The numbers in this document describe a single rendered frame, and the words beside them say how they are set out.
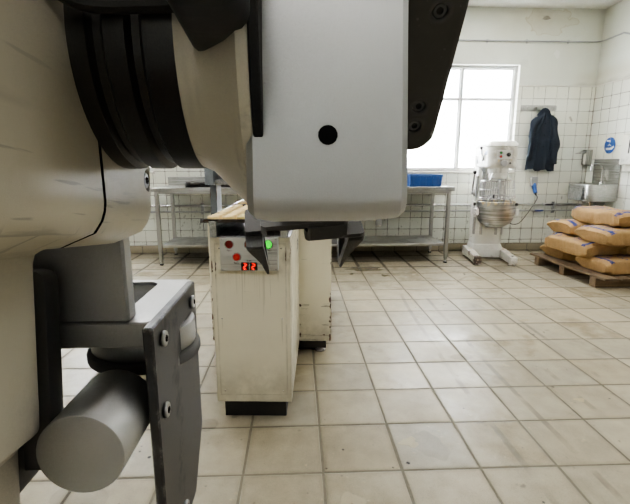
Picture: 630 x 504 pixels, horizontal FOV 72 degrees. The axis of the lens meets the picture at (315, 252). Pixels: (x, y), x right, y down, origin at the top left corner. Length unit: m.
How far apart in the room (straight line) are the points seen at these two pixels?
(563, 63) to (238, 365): 5.67
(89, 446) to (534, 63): 6.39
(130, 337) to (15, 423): 0.07
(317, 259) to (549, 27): 4.87
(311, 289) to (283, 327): 0.70
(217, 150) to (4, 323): 0.13
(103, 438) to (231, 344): 1.73
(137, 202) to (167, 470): 0.17
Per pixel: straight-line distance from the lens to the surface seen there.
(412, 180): 5.25
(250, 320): 1.92
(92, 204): 0.17
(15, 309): 0.24
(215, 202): 2.65
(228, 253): 1.82
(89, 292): 0.28
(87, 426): 0.26
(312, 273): 2.55
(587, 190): 6.11
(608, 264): 4.88
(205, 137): 0.16
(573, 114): 6.68
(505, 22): 6.41
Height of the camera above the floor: 1.13
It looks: 11 degrees down
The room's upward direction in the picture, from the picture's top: straight up
